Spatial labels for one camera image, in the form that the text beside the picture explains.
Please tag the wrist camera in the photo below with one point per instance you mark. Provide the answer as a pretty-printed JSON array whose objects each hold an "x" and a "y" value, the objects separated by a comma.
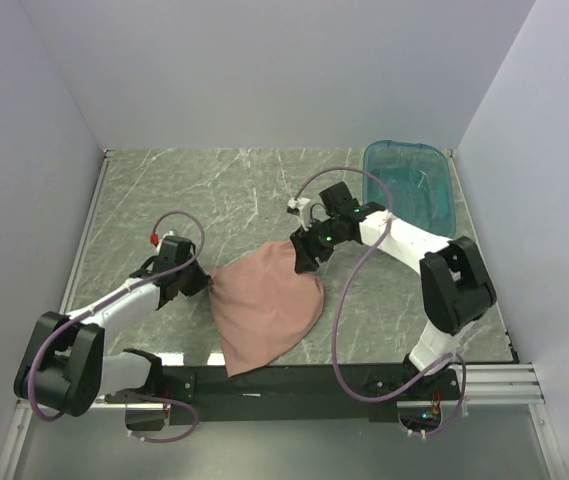
[
  {"x": 156, "y": 239},
  {"x": 302, "y": 209}
]

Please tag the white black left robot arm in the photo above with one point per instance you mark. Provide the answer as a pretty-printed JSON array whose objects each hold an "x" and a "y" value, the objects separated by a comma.
[{"x": 65, "y": 367}]

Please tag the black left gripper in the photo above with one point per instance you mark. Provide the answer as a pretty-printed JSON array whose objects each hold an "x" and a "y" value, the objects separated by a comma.
[{"x": 201, "y": 281}]

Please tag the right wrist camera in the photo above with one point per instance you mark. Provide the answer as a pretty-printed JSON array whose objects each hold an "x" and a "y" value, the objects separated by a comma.
[{"x": 302, "y": 209}]

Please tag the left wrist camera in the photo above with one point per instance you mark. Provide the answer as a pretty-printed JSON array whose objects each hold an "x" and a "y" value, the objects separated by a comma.
[{"x": 156, "y": 239}]

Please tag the teal transparent plastic bin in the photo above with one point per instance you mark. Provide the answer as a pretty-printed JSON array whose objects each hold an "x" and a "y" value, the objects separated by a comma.
[{"x": 414, "y": 182}]

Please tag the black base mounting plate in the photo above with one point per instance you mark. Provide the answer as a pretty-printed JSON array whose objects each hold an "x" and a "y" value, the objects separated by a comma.
[{"x": 302, "y": 392}]

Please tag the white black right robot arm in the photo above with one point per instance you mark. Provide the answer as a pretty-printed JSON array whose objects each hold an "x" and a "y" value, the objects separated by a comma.
[{"x": 455, "y": 284}]

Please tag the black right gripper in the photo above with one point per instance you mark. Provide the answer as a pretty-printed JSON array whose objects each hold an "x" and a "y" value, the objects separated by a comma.
[{"x": 306, "y": 249}]

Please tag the pink t shirt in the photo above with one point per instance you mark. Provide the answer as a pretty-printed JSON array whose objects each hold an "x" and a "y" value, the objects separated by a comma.
[{"x": 262, "y": 308}]

